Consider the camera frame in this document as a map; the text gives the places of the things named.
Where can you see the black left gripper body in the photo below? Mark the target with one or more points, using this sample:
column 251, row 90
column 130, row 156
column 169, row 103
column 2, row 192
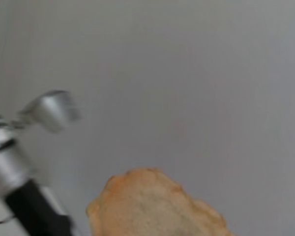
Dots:
column 37, row 211

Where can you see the orange striped bread loaf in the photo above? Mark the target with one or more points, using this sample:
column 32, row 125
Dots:
column 157, row 209

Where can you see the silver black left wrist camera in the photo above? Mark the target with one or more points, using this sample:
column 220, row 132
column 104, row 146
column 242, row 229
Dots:
column 51, row 110

